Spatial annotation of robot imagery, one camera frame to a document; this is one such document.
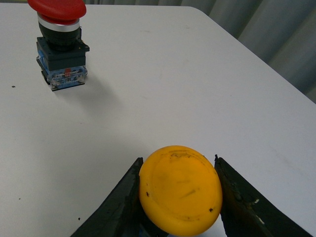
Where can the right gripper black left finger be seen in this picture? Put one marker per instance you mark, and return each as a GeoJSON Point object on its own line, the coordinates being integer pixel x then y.
{"type": "Point", "coordinates": [118, 215]}

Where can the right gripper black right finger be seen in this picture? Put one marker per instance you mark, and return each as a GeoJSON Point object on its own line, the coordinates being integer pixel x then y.
{"type": "Point", "coordinates": [246, 212]}

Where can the yellow push button switch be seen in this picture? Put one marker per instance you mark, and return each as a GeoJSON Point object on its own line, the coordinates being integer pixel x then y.
{"type": "Point", "coordinates": [180, 191]}

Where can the grey curtain right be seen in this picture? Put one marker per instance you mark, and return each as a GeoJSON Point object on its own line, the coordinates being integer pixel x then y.
{"type": "Point", "coordinates": [282, 33]}

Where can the red push button switch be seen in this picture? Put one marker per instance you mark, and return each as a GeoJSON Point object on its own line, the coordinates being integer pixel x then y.
{"type": "Point", "coordinates": [61, 51]}

